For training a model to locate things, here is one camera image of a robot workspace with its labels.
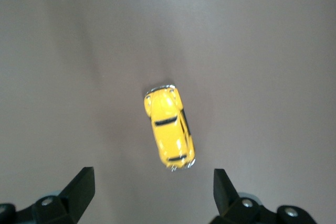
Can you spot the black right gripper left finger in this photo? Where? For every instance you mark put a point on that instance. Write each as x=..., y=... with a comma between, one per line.
x=78, y=192

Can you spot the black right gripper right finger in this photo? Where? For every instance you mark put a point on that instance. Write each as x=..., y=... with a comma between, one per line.
x=227, y=195

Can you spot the yellow beetle toy car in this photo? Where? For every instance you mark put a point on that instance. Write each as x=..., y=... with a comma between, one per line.
x=168, y=129

